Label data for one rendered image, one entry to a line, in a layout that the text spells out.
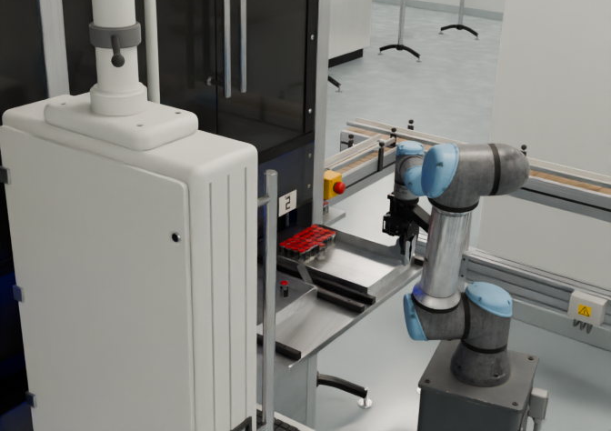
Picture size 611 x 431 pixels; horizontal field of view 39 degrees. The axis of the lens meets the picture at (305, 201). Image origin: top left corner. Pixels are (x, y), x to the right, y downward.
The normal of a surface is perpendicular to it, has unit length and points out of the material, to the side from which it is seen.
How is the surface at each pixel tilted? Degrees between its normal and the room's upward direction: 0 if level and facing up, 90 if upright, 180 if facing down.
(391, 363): 0
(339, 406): 0
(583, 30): 90
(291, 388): 90
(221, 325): 90
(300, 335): 0
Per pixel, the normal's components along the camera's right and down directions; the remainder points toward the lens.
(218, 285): 0.81, 0.25
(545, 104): -0.59, 0.30
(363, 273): 0.03, -0.92
